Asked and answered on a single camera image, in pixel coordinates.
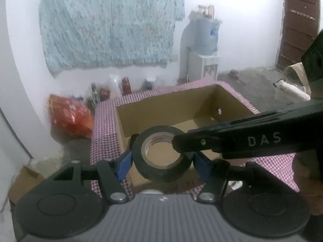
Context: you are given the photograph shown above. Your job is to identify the red-brown jar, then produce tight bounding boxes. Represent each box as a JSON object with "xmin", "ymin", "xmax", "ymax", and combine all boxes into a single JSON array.
[{"xmin": 100, "ymin": 86, "xmax": 111, "ymax": 101}]

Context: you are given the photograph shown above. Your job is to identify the dark bottle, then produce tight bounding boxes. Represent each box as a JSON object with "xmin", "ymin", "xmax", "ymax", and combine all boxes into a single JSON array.
[{"xmin": 87, "ymin": 83, "xmax": 99, "ymax": 111}]

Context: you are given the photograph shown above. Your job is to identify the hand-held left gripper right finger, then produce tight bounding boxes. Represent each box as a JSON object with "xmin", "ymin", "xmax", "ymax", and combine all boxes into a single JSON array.
[{"xmin": 193, "ymin": 151, "xmax": 278, "ymax": 204}]

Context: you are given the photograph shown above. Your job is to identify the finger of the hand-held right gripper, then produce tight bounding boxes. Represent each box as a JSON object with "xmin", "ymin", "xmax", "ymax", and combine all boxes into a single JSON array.
[
  {"xmin": 172, "ymin": 130, "xmax": 228, "ymax": 160},
  {"xmin": 188, "ymin": 110, "xmax": 278, "ymax": 134}
]

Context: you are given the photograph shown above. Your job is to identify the brown wooden door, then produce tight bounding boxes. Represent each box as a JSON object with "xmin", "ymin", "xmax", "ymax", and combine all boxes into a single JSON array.
[{"xmin": 276, "ymin": 0, "xmax": 321, "ymax": 70}]

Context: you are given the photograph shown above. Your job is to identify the beige jacket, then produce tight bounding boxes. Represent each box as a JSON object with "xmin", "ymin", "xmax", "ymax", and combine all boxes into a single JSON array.
[{"xmin": 285, "ymin": 63, "xmax": 307, "ymax": 87}]

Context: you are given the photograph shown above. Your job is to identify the teal floral curtain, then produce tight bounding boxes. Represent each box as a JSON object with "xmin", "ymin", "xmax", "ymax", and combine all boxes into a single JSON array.
[{"xmin": 39, "ymin": 0, "xmax": 186, "ymax": 78}]

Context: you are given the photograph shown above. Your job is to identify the white and pink bundle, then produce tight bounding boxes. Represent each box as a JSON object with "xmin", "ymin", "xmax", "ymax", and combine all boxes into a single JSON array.
[{"xmin": 190, "ymin": 4, "xmax": 215, "ymax": 21}]

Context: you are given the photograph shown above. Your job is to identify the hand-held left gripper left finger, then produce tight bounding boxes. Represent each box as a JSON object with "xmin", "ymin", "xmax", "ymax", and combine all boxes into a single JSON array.
[{"xmin": 52, "ymin": 150, "xmax": 134, "ymax": 205}]

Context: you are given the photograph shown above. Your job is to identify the small cardboard box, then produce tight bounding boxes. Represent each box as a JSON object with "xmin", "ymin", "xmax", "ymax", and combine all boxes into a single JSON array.
[{"xmin": 7, "ymin": 166, "xmax": 46, "ymax": 204}]

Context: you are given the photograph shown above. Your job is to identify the red jar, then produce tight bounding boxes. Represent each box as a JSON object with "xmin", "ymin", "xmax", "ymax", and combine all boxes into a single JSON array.
[{"xmin": 121, "ymin": 77, "xmax": 132, "ymax": 95}]

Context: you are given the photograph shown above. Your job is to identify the purple checkered tablecloth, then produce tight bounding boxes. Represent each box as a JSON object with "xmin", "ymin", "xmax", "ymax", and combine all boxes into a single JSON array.
[{"xmin": 90, "ymin": 79, "xmax": 301, "ymax": 207}]

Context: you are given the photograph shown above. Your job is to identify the orange snack bag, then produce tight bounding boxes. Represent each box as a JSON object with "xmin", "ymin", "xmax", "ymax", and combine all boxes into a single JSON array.
[{"xmin": 48, "ymin": 94, "xmax": 94, "ymax": 139}]

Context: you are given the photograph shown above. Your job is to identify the brown cardboard box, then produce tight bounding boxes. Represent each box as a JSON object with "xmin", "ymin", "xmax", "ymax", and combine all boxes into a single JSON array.
[{"xmin": 115, "ymin": 83, "xmax": 255, "ymax": 189}]

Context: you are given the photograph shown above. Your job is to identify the black tape roll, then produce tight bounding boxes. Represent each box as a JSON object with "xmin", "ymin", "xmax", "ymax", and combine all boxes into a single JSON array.
[{"xmin": 132, "ymin": 125, "xmax": 193, "ymax": 183}]

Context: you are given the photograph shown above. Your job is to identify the white water dispenser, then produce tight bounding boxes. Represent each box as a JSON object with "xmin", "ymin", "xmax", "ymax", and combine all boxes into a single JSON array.
[{"xmin": 188, "ymin": 50, "xmax": 219, "ymax": 83}]

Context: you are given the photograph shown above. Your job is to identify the person's right hand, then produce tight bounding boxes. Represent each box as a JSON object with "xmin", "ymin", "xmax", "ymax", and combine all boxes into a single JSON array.
[{"xmin": 293, "ymin": 152, "xmax": 323, "ymax": 216}]

